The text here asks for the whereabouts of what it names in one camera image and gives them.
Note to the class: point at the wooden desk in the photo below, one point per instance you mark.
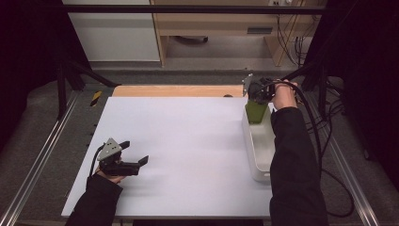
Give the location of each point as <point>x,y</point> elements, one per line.
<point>213,23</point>

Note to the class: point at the aluminium rail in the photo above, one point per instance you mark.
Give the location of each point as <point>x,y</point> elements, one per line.
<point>351,182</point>
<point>37,160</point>

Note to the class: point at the yellow black tape strip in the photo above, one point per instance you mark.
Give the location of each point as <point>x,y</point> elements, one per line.
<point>96,98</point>

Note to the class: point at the person's right hand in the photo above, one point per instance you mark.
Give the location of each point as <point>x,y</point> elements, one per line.
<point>284,97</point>

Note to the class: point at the black curtain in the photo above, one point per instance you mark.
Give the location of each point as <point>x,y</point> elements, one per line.
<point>28,62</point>
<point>370,78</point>

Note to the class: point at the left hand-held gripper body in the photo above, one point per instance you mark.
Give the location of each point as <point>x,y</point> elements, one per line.
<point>117,168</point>

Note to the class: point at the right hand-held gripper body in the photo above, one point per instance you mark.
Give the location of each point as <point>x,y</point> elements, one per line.
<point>260,89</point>

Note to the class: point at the black frame crossbar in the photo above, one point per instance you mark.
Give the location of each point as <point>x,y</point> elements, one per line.
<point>188,9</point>

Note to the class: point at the person's left hand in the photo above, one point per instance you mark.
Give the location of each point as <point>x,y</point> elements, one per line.
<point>114,179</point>

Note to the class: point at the white cabinet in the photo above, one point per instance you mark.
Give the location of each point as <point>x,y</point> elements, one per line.
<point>116,37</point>

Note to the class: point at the wooden table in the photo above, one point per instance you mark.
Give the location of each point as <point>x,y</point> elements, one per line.
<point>175,91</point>

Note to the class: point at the black frame stand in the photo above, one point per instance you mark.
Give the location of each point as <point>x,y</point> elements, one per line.
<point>61,91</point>
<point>322,91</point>

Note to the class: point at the white plastic bin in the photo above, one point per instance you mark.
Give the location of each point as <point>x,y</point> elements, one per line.
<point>260,147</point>

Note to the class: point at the white table board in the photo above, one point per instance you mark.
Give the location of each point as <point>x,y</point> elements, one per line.
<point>188,163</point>

